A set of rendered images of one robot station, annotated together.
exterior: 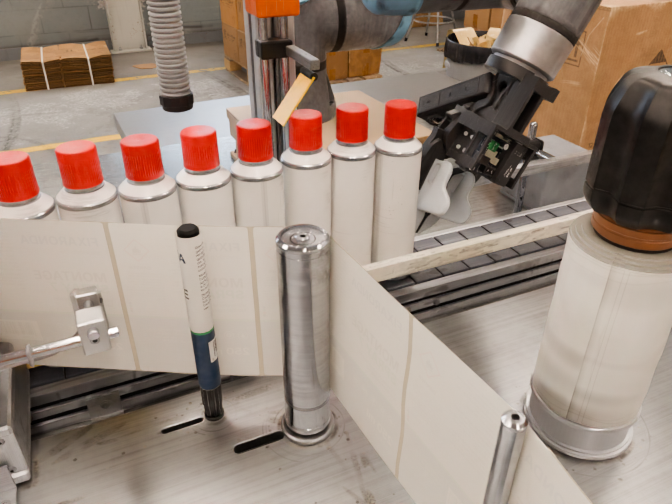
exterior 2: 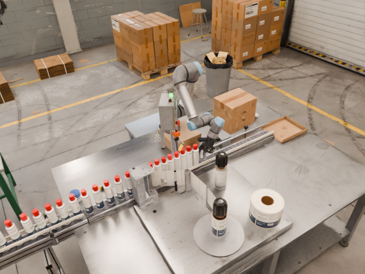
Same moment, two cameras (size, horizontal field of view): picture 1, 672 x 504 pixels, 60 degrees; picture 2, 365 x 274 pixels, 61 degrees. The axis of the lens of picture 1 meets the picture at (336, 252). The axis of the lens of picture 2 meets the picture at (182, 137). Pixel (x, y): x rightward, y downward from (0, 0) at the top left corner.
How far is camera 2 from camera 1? 169 cm
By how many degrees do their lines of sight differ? 7
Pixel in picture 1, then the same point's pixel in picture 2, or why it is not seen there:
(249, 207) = (176, 162)
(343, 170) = (188, 155)
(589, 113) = (231, 125)
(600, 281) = (217, 172)
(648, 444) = (228, 187)
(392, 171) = (194, 154)
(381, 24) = not seen: hidden behind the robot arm
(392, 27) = not seen: hidden behind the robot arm
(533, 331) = not seen: hidden behind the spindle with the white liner
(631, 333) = (221, 176)
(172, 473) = (174, 197)
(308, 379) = (188, 185)
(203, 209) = (171, 164)
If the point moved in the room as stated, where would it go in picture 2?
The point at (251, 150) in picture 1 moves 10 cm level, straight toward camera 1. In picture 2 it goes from (176, 156) to (180, 164)
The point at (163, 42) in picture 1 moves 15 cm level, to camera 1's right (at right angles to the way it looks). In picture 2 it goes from (162, 142) to (183, 139)
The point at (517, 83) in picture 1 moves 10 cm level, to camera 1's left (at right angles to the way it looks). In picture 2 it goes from (211, 140) to (197, 141)
